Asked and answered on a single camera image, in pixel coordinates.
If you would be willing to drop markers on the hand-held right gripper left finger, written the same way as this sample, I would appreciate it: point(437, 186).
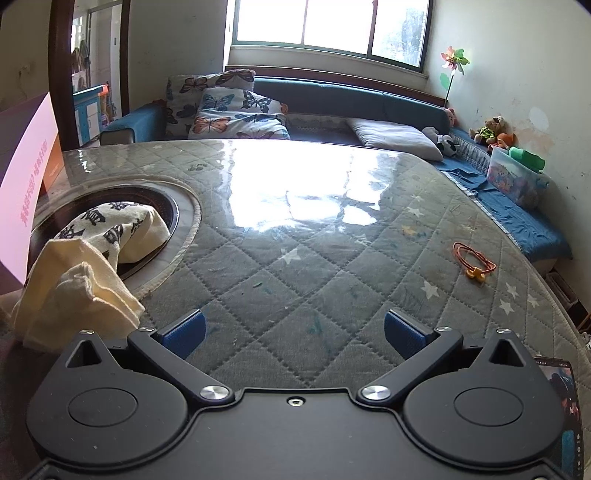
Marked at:
point(187, 332)

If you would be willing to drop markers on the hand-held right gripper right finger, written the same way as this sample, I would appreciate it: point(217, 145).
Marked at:
point(404, 337)

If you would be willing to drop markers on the cream canvas shopping bag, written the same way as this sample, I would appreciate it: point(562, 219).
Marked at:
point(78, 286)

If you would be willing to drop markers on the pink cardboard box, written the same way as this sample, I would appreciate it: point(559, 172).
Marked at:
point(23, 161)

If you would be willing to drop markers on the grey quilted table cover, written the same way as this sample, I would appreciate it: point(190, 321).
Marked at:
point(300, 277)

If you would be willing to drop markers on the round black induction cooker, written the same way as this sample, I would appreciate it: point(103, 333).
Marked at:
point(138, 193)

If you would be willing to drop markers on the blue sofa cover cloth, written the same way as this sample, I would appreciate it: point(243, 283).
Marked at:
point(517, 221)

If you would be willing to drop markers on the smartphone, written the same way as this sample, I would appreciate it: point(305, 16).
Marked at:
point(561, 397)

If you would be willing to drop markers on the clear plastic storage box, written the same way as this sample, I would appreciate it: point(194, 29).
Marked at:
point(512, 180)

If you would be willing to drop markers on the black and white plush toy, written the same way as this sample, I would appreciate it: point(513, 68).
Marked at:
point(445, 147)

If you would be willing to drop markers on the white pillow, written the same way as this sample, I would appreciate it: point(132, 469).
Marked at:
point(392, 136)

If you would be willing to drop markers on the green toy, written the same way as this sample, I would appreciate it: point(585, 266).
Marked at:
point(526, 158)

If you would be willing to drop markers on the orange plush toy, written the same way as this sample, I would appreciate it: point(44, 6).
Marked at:
point(505, 140)

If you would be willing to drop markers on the brown teddy bear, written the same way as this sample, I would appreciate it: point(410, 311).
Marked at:
point(489, 131)

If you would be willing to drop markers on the pink plush toy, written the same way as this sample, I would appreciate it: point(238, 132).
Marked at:
point(450, 116)

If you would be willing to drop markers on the blue cabinet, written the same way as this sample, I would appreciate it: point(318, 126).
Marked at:
point(87, 110)

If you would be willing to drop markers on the colourful pinwheel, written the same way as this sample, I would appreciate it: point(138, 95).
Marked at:
point(455, 60)

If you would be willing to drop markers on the window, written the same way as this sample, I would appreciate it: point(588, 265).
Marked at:
point(323, 23)

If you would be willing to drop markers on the dark wooden door frame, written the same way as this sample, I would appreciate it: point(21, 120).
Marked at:
point(60, 69)

